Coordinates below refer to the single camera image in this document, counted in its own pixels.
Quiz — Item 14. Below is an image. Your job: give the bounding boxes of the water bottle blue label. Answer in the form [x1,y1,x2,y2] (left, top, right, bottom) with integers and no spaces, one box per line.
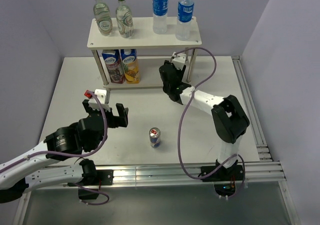
[152,0,169,34]
[175,0,195,41]

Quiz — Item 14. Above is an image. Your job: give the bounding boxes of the glass soda bottle green cap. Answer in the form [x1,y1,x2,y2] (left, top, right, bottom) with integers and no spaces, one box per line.
[93,0,113,36]

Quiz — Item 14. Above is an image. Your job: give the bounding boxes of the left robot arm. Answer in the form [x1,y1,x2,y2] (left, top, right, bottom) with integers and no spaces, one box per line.
[0,99,129,204]

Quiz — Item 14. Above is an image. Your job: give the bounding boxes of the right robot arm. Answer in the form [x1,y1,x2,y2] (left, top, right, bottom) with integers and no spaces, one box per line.
[159,60,250,180]

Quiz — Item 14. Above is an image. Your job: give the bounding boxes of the white two-tier shelf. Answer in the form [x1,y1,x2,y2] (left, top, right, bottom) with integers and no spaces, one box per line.
[87,16,202,90]

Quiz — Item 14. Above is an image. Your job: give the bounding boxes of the yellow pineapple juice carton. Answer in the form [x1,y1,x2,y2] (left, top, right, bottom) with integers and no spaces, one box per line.
[120,49,140,84]

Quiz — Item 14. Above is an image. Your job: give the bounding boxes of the purple grape juice carton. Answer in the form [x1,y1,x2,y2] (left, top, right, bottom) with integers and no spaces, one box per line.
[101,49,125,84]

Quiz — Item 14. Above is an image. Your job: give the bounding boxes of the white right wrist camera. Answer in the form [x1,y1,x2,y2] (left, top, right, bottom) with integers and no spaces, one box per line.
[169,52,188,71]

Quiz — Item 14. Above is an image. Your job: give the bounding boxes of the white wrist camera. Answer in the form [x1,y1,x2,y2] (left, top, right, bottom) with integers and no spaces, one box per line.
[169,52,188,71]
[84,89,111,112]

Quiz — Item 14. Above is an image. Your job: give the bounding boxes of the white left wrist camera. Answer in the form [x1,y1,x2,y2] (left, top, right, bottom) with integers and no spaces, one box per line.
[84,89,111,112]

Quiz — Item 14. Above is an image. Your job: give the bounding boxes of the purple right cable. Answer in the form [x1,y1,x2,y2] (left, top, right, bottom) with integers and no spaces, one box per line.
[174,47,246,198]

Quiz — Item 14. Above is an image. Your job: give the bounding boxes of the purple cable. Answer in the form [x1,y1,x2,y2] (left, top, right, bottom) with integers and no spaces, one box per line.
[174,47,246,198]
[0,91,111,206]

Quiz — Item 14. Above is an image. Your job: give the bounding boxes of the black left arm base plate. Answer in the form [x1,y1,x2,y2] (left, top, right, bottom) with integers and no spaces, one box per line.
[76,169,114,186]

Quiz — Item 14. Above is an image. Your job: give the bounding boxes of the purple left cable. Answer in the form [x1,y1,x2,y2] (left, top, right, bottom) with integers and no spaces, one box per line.
[0,91,111,206]

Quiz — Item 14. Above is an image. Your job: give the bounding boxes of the aluminium side rail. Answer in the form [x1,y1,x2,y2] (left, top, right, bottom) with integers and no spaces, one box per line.
[231,56,273,162]

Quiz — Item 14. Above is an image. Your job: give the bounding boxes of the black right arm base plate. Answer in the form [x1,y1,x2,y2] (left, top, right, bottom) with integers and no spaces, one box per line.
[198,164,244,182]

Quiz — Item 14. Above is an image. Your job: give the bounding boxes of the aluminium mounting rail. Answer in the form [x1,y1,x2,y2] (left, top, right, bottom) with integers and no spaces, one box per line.
[36,161,286,189]

